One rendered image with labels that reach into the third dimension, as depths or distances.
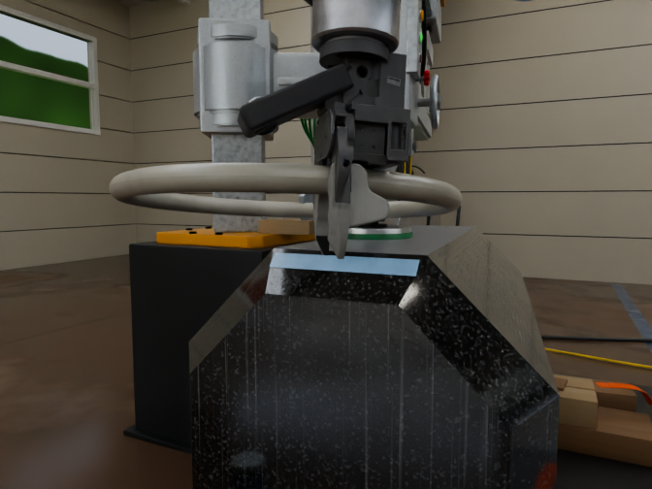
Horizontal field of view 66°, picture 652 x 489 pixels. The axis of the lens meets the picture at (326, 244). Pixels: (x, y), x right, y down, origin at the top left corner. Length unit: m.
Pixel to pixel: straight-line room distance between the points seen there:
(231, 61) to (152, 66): 6.97
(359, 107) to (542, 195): 5.75
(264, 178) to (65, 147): 7.68
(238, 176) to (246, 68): 1.43
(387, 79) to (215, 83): 1.43
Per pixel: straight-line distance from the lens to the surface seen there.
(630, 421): 2.20
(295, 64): 1.97
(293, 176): 0.50
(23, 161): 7.76
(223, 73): 1.92
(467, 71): 6.48
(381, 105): 0.53
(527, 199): 6.22
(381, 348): 0.91
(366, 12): 0.52
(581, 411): 2.04
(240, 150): 1.94
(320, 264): 0.98
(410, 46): 1.29
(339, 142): 0.47
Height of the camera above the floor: 0.91
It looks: 5 degrees down
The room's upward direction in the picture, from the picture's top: straight up
